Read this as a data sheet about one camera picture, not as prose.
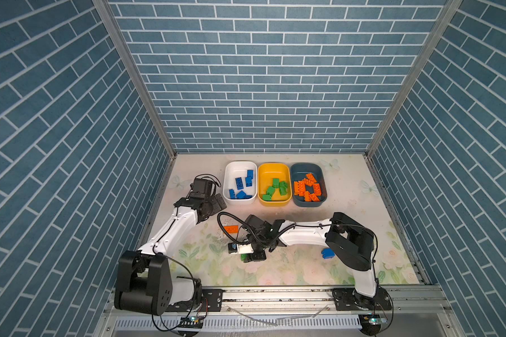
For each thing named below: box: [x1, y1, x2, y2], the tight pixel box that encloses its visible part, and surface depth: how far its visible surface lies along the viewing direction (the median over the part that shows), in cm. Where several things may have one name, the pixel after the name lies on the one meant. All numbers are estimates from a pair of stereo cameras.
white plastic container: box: [222, 160, 258, 203], surface depth 107 cm
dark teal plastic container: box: [290, 162, 328, 208], surface depth 108 cm
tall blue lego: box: [234, 176, 244, 191], surface depth 108 cm
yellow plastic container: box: [257, 162, 292, 206], surface depth 107 cm
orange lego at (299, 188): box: [293, 180, 306, 197], surface depth 104 cm
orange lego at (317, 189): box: [313, 183, 322, 196], surface depth 106 cm
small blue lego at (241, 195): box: [236, 190, 247, 200], surface depth 102 cm
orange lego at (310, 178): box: [305, 172, 317, 184], surface depth 111 cm
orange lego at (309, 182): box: [301, 176, 317, 187], surface depth 107 cm
